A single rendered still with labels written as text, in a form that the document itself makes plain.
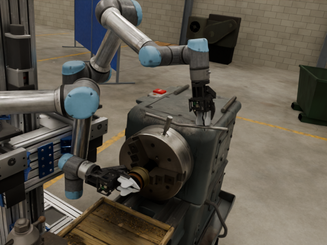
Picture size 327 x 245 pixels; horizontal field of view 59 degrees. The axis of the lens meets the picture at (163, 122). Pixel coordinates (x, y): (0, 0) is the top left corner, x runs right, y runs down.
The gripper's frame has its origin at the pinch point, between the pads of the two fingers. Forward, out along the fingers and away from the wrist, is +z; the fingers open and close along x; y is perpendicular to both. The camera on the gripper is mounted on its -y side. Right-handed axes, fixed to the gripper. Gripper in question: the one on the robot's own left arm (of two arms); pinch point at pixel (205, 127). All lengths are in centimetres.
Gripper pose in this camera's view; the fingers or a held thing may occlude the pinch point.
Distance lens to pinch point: 121.1
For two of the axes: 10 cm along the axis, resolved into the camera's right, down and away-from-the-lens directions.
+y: -4.4, 3.0, -8.5
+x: 8.9, 0.4, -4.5
